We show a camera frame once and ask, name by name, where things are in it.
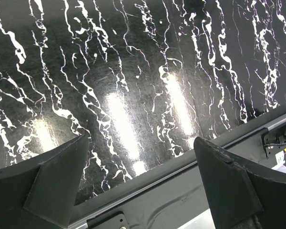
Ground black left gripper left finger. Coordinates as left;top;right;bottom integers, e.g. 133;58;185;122
0;135;89;229

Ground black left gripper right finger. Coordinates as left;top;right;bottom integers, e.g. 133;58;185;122
194;137;286;229

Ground aluminium frame rail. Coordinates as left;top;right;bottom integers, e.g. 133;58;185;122
69;124;286;229

